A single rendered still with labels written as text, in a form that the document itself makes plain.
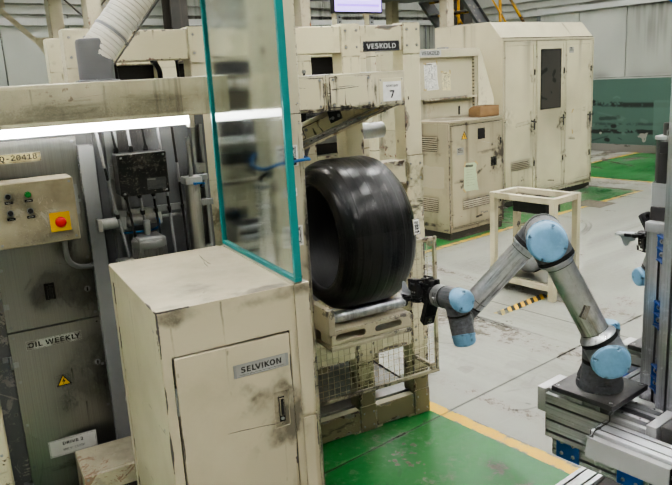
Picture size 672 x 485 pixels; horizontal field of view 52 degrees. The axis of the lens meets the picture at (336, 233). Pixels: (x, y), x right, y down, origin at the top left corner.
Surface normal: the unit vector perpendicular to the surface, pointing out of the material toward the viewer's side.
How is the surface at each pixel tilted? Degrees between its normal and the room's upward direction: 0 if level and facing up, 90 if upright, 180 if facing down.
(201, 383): 90
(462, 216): 90
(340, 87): 90
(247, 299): 90
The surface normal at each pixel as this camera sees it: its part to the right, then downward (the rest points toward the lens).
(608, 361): -0.13, 0.34
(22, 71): 0.63, 0.14
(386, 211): 0.42, -0.23
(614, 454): -0.77, 0.18
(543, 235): -0.24, 0.14
